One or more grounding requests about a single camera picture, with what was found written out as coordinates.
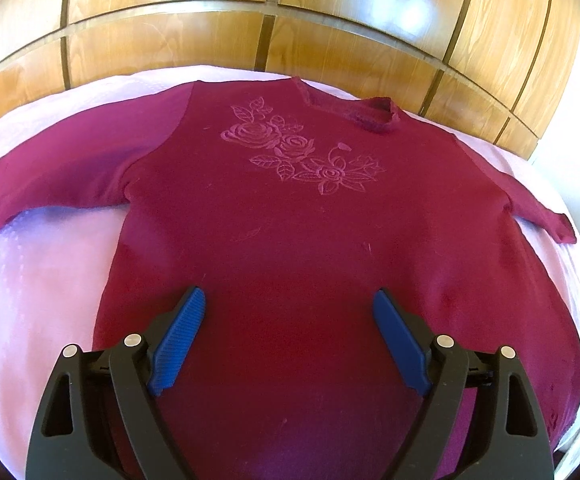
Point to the wooden panelled headboard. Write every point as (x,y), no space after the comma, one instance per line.
(170,15)

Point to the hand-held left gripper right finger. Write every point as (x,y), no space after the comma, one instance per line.
(400,335)

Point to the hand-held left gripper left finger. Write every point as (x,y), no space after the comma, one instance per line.
(180,332)

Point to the pink bedspread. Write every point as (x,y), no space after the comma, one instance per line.
(35,285)

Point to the dark red embroidered sweater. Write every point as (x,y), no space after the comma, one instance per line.
(290,240)

